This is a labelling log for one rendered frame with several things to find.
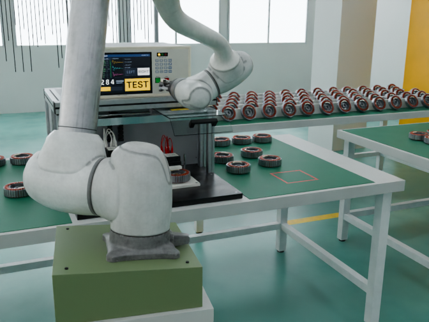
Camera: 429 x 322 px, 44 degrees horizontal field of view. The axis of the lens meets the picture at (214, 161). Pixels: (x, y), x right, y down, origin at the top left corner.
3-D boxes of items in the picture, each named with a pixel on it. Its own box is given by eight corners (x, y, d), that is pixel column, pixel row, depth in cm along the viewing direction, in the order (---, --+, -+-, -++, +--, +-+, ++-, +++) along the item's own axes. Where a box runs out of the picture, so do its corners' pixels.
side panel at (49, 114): (62, 181, 227) (57, 107, 218) (55, 181, 226) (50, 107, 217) (55, 164, 252) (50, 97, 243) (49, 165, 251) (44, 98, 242)
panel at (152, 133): (202, 162, 249) (202, 99, 241) (58, 177, 225) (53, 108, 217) (201, 162, 250) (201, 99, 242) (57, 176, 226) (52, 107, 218)
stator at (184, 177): (194, 182, 216) (194, 173, 215) (168, 185, 212) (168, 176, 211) (185, 174, 226) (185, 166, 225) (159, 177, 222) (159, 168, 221)
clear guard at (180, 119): (233, 131, 206) (233, 116, 204) (174, 136, 197) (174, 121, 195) (202, 117, 235) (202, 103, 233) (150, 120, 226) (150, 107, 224)
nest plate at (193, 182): (200, 186, 215) (200, 183, 215) (165, 190, 210) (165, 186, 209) (188, 176, 229) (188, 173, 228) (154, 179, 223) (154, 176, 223)
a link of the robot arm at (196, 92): (180, 112, 188) (210, 94, 190) (195, 119, 174) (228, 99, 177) (166, 85, 183) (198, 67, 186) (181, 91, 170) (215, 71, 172)
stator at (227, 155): (228, 165, 252) (228, 158, 251) (207, 162, 257) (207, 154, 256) (237, 160, 262) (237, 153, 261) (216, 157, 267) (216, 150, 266)
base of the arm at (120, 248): (196, 257, 132) (197, 236, 131) (106, 262, 126) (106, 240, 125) (181, 234, 150) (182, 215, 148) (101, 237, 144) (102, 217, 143)
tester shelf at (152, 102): (216, 105, 228) (217, 94, 227) (54, 114, 203) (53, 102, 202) (183, 91, 267) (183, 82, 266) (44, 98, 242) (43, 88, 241)
